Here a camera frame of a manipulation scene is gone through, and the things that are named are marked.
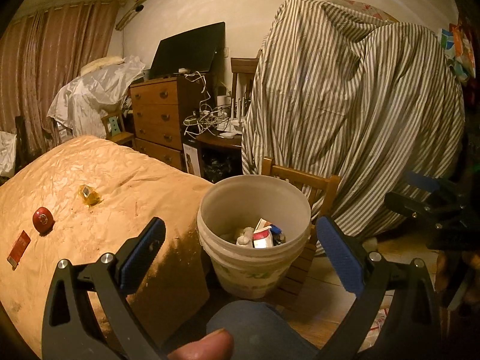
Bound white carton blue cap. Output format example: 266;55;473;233
253;219;284;249

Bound black tissue packet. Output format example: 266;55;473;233
272;233;287;246

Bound grey towel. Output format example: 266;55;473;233
235;227;255;248

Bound person's right hand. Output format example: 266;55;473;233
434;251;479;312

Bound person's left hand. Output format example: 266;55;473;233
168;328;234;360

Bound wooden chair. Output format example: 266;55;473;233
262;158;341;306

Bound striped cloth cover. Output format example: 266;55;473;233
241;0;465;238

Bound red milk carton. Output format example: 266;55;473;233
7;231;31;271

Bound red apple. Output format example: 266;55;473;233
32;206;55;236

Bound yellow snack packet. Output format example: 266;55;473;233
78;184;102;206

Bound white plastic bucket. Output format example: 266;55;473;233
197;175;311;300

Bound person's blue jeans knee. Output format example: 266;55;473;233
207;300;320;360

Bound dark side table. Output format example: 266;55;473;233
195;131;242;183

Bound left silver plastic sheet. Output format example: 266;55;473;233
0;132;17;178

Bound silver plastic sheet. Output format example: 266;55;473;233
47;56;145;138
0;132;17;178

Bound right silver plastic sheet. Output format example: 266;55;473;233
47;56;145;138

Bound wooden dresser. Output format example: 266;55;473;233
129;76;204;171

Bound black television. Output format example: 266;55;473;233
150;21;225;78

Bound cream pillow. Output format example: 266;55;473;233
80;56;125;77

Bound brown curtain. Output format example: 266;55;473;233
1;1;120;156

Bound tangled white cables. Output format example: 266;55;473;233
182;70;241;140

